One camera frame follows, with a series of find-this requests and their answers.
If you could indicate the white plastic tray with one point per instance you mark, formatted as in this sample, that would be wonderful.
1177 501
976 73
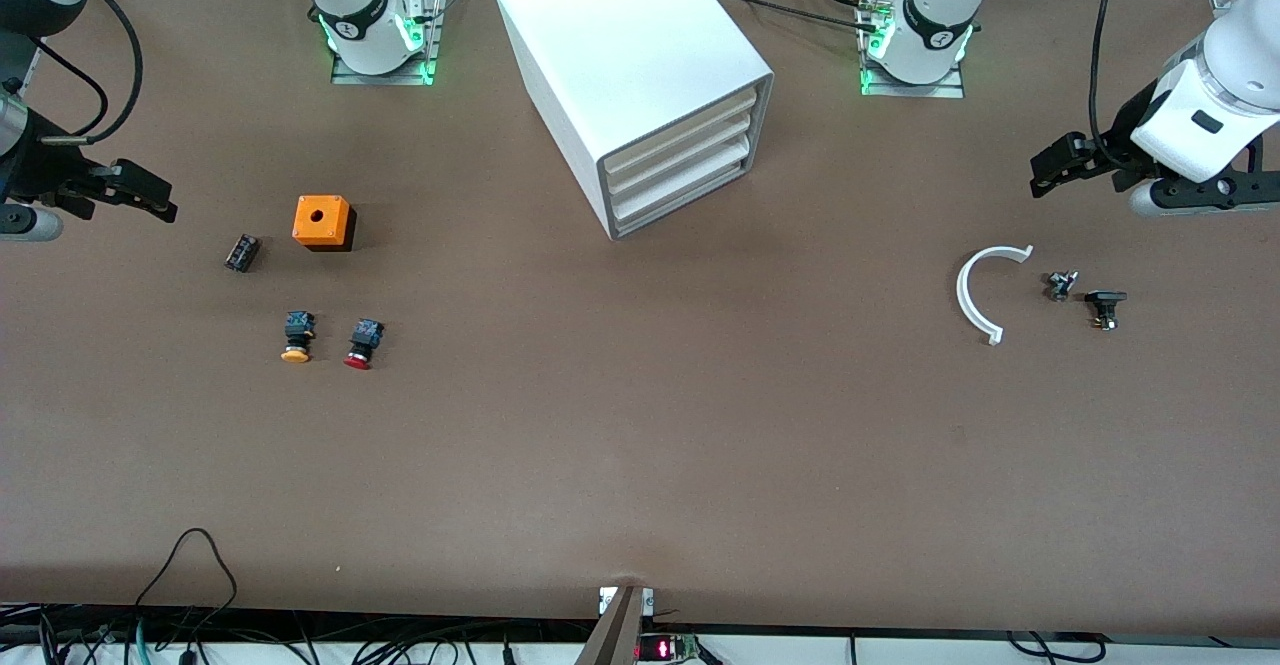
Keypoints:
680 183

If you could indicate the small black bracket part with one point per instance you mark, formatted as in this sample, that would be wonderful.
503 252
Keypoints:
1105 298

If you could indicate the camera mount post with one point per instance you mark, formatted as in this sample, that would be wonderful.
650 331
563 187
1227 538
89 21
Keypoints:
615 635

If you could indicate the white drawer cabinet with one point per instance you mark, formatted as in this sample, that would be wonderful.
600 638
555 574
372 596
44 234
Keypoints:
620 45

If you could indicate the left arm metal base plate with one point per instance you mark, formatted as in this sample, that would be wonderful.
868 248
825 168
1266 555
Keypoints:
920 91

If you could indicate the small grey metal part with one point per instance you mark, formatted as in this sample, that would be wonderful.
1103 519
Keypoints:
1061 286

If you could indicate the white curved plastic arc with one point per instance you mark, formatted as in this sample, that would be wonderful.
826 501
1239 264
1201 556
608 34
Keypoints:
962 295

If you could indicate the orange box with hole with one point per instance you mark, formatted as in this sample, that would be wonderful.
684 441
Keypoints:
335 227

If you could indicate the red push button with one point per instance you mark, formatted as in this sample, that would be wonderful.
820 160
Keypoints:
364 337

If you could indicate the small black contact block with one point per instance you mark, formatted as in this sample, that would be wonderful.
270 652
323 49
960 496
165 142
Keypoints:
241 253

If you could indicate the white drawer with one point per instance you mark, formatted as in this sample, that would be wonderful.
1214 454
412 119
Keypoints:
680 133
680 158

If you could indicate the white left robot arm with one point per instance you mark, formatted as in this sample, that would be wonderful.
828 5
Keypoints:
940 5

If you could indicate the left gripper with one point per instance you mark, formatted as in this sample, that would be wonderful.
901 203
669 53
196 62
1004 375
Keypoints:
1122 142

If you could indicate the device with red display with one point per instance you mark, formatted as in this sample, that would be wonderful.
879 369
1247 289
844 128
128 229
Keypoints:
655 648

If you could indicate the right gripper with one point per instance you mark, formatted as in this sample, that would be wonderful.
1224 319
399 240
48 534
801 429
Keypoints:
38 167

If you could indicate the yellow push button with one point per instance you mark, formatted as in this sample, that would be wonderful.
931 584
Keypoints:
297 330

